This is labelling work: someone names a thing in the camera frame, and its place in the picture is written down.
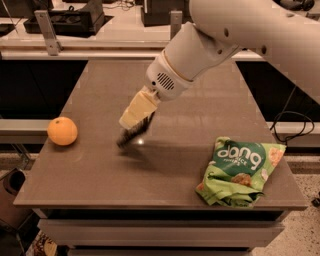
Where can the middle metal glass bracket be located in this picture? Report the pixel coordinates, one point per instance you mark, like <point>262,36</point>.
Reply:
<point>175,22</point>

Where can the black rxbar chocolate bar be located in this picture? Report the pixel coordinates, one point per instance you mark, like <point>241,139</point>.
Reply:
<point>128,135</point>

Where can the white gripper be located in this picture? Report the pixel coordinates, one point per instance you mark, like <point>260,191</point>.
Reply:
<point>164,78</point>

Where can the left metal glass bracket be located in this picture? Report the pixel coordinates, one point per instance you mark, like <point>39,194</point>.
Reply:
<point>53,46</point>

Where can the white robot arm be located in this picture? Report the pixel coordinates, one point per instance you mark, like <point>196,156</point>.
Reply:
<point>219,29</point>

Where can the green dang chips bag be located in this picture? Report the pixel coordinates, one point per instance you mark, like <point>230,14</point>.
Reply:
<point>236,175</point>

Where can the black equipment case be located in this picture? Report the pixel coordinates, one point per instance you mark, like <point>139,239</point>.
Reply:
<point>83,22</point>

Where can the black box on floor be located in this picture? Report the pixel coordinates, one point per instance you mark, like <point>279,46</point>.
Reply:
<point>157,12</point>

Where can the orange fruit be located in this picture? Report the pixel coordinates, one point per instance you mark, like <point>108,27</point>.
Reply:
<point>62,131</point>

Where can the white table drawer front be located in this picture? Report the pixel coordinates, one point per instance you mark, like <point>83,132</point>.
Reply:
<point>161,233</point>

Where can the metal glass bracket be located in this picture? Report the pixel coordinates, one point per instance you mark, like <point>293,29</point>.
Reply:
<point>53,46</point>
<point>175,22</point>

